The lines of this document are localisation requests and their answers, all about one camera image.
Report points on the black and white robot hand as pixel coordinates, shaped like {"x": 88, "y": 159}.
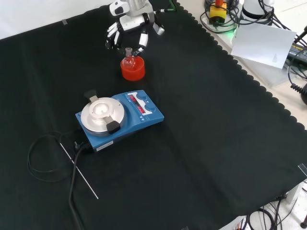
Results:
{"x": 132, "y": 22}

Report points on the clear round-bottom flask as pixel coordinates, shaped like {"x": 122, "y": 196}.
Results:
{"x": 128, "y": 61}

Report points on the red ribbed flask stand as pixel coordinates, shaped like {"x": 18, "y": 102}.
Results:
{"x": 134, "y": 74}

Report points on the black round plug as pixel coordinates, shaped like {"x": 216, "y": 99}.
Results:
{"x": 302, "y": 94}

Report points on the clear tape strip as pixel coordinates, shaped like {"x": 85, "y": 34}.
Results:
{"x": 303, "y": 169}
{"x": 64, "y": 22}

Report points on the yellow stop button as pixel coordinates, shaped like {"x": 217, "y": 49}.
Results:
{"x": 217, "y": 13}

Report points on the heater with blue base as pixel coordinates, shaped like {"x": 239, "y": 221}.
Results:
{"x": 124, "y": 134}

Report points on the pale board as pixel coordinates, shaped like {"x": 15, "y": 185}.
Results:
{"x": 261, "y": 43}

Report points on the black bench cloth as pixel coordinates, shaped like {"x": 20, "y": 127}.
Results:
{"x": 192, "y": 143}

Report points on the thin metal probe rod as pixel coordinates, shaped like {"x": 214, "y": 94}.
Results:
{"x": 79, "y": 171}

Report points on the black power adapter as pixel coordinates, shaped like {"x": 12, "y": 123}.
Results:
{"x": 297, "y": 51}

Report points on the white table leg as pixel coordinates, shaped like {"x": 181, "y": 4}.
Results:
{"x": 296, "y": 194}

